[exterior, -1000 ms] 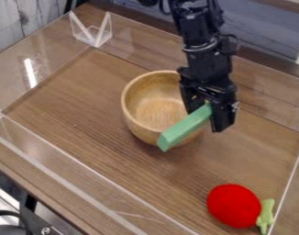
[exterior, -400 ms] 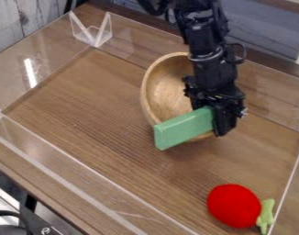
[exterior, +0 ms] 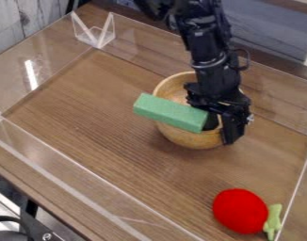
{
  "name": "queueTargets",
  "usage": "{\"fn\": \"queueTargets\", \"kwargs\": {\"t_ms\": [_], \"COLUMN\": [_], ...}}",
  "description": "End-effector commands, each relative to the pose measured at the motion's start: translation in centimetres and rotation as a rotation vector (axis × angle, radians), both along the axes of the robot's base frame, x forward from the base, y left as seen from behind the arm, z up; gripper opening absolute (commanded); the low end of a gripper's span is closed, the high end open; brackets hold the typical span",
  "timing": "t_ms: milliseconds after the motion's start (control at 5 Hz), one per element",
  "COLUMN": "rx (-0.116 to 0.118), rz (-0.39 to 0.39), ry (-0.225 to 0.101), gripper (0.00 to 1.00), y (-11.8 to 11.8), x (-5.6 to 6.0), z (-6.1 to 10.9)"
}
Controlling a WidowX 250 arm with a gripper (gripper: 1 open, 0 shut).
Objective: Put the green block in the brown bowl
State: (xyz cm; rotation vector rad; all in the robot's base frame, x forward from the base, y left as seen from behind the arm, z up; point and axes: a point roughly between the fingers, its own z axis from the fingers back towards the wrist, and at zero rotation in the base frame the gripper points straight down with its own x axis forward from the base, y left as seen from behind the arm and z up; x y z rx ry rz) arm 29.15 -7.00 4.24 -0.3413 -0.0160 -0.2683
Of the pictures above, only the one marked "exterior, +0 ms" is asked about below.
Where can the green rectangular block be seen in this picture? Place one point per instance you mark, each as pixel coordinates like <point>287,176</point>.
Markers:
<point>178,115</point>

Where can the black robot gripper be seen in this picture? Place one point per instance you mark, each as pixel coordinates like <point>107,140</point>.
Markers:
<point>215,92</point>

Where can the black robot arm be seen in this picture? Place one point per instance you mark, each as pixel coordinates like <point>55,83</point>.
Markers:
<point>201,22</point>

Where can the red plush tomato toy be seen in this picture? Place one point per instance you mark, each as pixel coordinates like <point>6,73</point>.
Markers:
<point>241,211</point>

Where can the brown wooden bowl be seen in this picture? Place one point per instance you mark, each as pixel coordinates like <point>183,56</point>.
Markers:
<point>171,89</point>

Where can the clear acrylic corner bracket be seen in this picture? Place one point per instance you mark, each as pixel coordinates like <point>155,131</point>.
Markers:
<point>95,36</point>

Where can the clear acrylic tray wall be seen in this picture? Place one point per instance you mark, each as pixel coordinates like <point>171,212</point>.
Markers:
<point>93,205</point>

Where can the black table leg bracket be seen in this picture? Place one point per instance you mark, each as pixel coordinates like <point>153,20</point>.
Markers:
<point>41,232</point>

